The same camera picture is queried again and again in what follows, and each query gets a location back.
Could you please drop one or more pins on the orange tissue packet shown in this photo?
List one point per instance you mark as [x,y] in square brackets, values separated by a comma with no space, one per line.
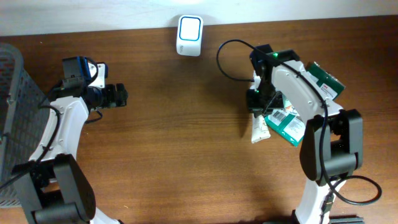
[291,110]

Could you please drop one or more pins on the teal tissue packet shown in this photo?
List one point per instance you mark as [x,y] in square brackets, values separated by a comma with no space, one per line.
[286,102]

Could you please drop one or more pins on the green wipes package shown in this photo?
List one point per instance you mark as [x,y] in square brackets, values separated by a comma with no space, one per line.
[298,121]

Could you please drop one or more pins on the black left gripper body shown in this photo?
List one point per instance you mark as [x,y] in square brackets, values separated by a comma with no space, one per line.
[109,96]

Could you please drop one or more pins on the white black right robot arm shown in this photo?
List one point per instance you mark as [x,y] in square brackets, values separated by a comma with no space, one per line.
[332,144]

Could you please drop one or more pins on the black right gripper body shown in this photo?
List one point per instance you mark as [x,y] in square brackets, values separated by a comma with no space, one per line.
[263,100]

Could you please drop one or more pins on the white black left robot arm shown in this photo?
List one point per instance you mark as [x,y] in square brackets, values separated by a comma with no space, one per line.
[51,186]

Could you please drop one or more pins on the white cream tube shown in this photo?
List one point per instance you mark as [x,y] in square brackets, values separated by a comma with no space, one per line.
[260,130]

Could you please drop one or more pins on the grey plastic mesh basket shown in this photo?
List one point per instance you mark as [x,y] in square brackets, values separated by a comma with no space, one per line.
[22,123]

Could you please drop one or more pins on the white barcode scanner box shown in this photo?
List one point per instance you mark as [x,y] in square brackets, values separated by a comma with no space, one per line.
[189,35]

